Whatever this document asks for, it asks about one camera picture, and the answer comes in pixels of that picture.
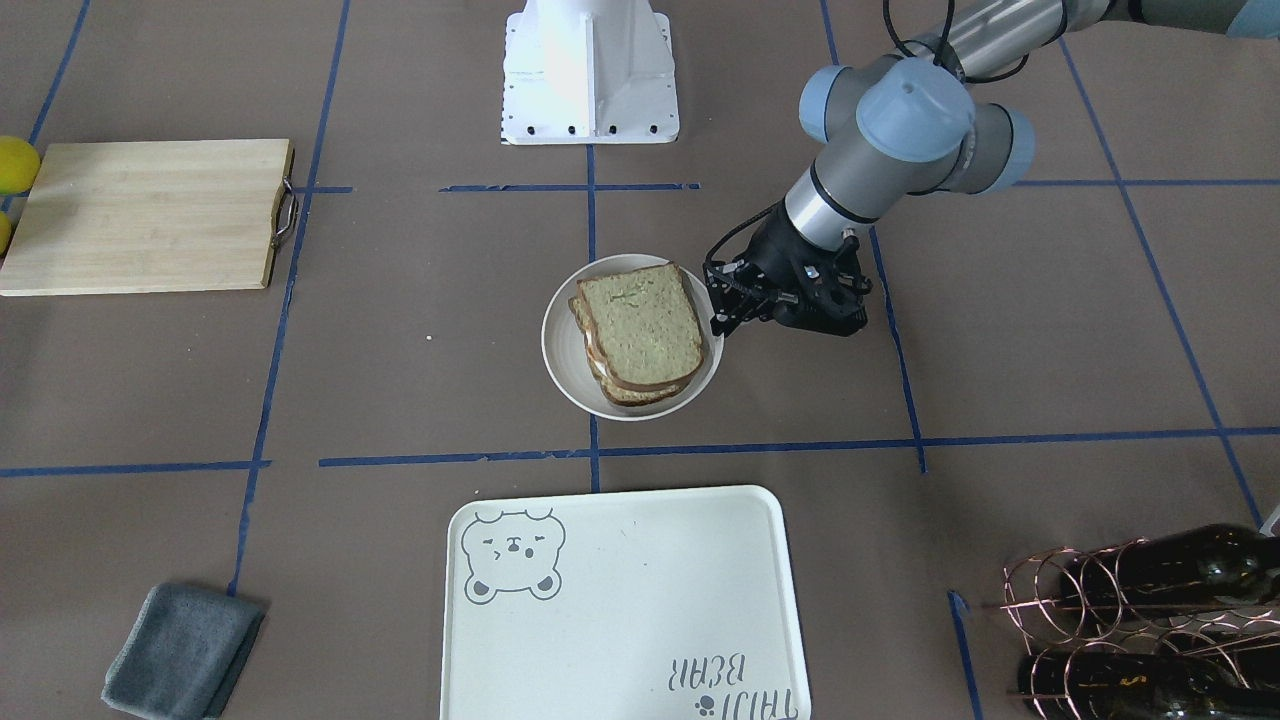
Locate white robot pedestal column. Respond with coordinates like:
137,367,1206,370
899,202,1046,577
500,1,681,146

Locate front green wine bottle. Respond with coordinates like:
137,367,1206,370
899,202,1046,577
1059,523,1279,618

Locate copper wire bottle rack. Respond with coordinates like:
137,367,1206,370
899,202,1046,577
998,539,1277,719

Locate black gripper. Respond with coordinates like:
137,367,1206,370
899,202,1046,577
704,205,860,338

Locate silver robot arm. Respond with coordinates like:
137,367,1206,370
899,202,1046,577
703,1,1279,337

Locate bread slice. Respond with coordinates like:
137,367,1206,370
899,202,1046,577
576,263,707,389

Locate bottom toast slice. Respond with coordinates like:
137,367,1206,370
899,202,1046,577
568,297,690,407

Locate wooden cutting board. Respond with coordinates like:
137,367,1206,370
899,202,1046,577
1,138,294,297

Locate grey folded cloth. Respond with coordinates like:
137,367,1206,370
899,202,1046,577
101,582,266,719

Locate white round plate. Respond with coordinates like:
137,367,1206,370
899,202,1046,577
541,254,724,421

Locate metal cutting board handle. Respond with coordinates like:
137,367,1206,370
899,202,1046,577
269,176,301,252

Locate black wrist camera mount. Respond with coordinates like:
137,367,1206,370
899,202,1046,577
774,254,873,337

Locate middle green wine bottle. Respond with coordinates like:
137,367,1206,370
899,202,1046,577
1016,650,1279,719

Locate green wine bottle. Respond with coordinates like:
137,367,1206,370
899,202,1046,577
1059,523,1279,618
1016,650,1279,719

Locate yellow lemon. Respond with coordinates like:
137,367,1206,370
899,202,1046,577
0,135,41,197

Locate cream bear serving tray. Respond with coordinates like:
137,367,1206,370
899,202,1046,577
439,486,812,719

